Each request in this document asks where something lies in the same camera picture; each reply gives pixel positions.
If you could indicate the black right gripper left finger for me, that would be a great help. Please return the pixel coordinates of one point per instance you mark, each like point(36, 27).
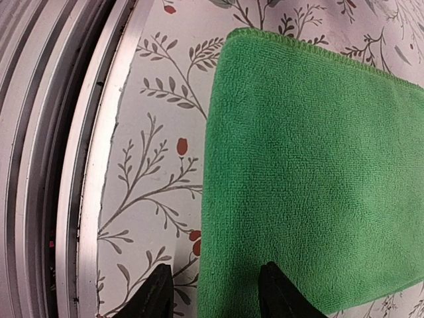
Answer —
point(154, 298)

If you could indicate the aluminium front rail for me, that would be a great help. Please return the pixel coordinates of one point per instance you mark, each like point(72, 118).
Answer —
point(64, 69)

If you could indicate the green towel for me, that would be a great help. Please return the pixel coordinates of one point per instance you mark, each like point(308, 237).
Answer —
point(313, 161)

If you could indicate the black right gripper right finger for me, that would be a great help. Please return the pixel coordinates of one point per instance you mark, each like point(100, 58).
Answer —
point(279, 298)

